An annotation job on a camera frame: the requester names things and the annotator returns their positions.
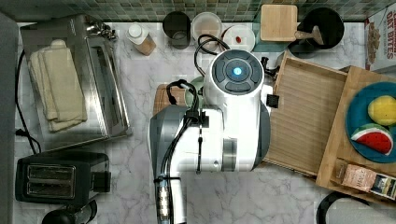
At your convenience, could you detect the clear pasta jar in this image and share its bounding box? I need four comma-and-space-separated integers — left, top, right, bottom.
191, 12, 222, 47

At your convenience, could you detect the large bamboo cutting board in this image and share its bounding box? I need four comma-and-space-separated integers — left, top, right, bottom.
153, 84, 186, 115

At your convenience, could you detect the yellow plush bun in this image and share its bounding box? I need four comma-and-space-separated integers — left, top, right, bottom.
368, 95, 396, 126

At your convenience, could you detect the teal plate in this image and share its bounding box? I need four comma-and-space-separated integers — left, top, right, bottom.
345, 82, 396, 163

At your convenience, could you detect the dark empty cup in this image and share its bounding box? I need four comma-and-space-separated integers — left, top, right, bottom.
163, 11, 191, 49

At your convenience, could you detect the plush watermelon slice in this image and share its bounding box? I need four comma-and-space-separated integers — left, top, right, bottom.
350, 123, 394, 156

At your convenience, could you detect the black toaster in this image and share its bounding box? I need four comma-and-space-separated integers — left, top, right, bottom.
15, 150, 111, 206

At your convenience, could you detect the black power cord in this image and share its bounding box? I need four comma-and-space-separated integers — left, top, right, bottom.
14, 49, 42, 155

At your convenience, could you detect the cereal box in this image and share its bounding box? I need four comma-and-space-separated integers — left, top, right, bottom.
365, 4, 396, 73

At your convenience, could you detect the pale green cup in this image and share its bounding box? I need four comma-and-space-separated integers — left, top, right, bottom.
184, 76, 206, 108

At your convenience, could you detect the beige folded towel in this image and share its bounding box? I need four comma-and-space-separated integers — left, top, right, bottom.
28, 39, 88, 133

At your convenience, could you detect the silver toaster oven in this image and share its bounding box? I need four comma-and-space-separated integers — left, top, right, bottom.
21, 14, 131, 150

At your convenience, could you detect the wooden spatula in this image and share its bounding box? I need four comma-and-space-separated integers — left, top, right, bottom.
294, 25, 324, 45

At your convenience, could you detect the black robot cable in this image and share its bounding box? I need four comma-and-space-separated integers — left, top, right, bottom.
193, 34, 232, 77

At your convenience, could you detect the open bamboo drawer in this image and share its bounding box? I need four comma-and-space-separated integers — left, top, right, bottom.
264, 52, 347, 176

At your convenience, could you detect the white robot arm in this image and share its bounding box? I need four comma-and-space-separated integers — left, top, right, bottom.
148, 49, 271, 224

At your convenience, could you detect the black utensil bucket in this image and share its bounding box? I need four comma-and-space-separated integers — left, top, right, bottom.
288, 7, 345, 59

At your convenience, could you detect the white-lidded spice bottle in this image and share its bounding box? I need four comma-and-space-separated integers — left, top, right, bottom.
126, 22, 156, 56

